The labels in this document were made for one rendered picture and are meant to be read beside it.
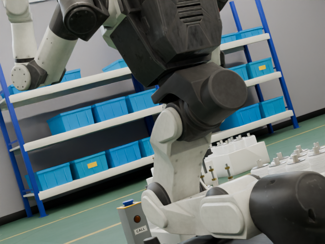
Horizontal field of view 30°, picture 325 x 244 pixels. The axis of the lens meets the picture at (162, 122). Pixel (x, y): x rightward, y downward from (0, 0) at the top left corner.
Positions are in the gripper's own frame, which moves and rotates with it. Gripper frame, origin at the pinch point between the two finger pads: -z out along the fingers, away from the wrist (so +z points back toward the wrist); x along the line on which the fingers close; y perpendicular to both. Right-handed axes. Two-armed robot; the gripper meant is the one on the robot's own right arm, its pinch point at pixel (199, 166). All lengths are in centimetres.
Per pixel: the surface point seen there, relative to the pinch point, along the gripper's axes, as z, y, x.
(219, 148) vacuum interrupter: -13, 271, 52
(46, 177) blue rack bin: 2, 433, -109
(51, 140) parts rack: 39, 435, -94
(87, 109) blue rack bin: 61, 461, -47
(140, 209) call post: -7.2, -9.7, -25.3
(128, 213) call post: -7.3, -11.5, -29.4
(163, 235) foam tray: -19.3, -3.5, -19.8
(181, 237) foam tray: -20.2, -14.5, -14.7
